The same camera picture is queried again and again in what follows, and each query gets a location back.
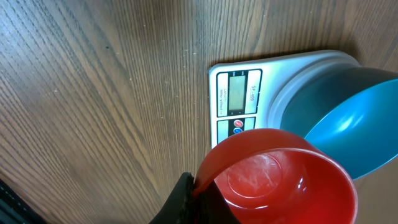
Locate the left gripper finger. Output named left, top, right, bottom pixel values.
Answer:
left=150, top=172, right=239, bottom=224

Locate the white digital kitchen scale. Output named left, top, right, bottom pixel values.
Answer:
left=209, top=50, right=360, bottom=147

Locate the red measuring scoop blue handle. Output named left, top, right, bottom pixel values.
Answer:
left=193, top=128, right=358, bottom=223

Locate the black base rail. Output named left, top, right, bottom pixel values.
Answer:
left=1, top=180, right=47, bottom=224

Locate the blue plastic bowl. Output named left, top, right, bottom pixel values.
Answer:
left=280, top=67, right=397, bottom=179

